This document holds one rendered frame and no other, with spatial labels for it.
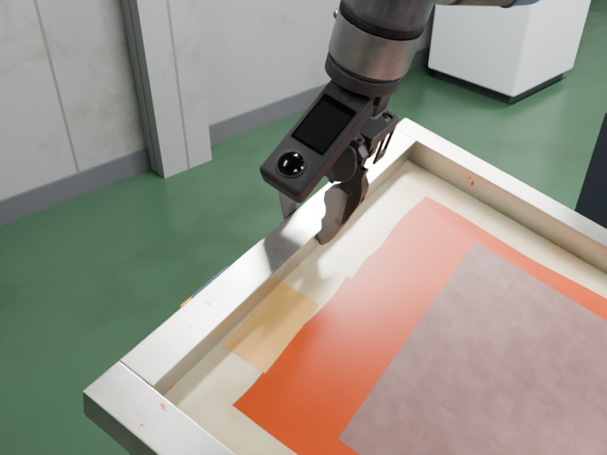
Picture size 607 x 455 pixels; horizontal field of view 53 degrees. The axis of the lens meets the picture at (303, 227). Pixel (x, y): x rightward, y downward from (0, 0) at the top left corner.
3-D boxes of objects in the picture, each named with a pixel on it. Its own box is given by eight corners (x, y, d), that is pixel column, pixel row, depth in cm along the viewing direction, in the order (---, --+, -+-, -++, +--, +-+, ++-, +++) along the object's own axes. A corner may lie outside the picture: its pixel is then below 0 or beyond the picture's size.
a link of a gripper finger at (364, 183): (362, 223, 63) (375, 151, 58) (355, 230, 62) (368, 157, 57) (323, 206, 65) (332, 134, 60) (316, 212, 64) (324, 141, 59)
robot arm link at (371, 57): (399, 50, 48) (316, 6, 50) (381, 98, 51) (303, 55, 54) (436, 25, 53) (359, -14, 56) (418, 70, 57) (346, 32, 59)
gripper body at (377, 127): (384, 162, 65) (424, 64, 57) (344, 199, 60) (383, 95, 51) (326, 128, 67) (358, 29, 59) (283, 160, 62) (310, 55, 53)
